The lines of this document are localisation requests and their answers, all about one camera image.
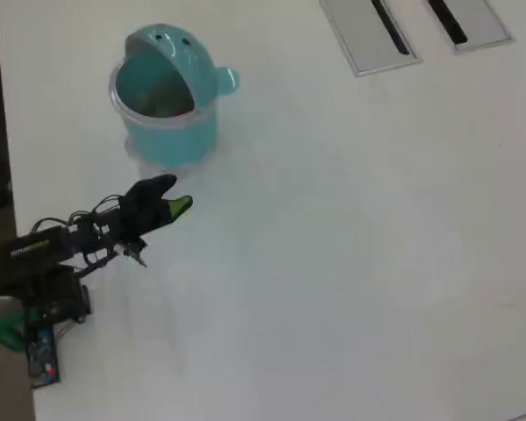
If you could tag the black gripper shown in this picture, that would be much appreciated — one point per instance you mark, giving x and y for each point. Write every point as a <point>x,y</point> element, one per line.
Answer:
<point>142,210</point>

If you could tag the teal whale-shaped bin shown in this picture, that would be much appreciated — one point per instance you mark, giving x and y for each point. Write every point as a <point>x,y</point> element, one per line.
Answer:
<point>171,136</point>

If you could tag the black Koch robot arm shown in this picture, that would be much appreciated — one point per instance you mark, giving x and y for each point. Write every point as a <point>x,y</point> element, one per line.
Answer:
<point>26,259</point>

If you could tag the blue controller circuit board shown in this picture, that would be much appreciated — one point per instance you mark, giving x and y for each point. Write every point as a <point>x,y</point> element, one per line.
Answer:
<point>44,357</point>

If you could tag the red lego block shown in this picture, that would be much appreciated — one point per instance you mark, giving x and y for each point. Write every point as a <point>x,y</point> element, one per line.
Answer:
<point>183,111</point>

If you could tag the green table clamp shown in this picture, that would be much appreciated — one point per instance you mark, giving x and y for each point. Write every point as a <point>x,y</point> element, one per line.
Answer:
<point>2,329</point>

